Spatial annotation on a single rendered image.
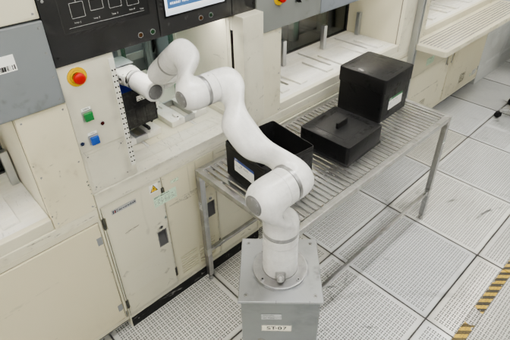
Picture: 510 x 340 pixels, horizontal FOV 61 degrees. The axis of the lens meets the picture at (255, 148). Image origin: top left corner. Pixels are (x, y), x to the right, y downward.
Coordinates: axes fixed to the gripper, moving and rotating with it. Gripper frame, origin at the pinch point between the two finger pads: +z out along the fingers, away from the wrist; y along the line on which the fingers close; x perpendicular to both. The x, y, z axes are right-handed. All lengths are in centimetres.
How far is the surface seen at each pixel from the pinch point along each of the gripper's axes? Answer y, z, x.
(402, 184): 163, -67, -120
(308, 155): 44, -74, -30
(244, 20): 44, -35, 18
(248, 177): 20, -62, -37
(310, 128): 65, -57, -34
